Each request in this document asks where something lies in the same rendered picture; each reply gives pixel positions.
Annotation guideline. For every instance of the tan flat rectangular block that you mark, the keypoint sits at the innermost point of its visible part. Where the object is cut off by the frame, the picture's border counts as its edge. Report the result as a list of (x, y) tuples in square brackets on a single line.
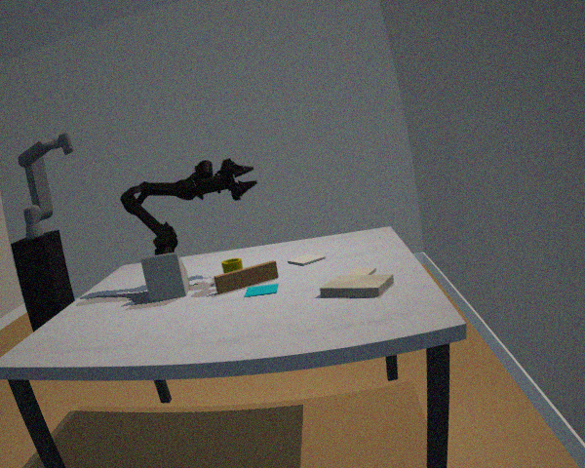
[(357, 285)]

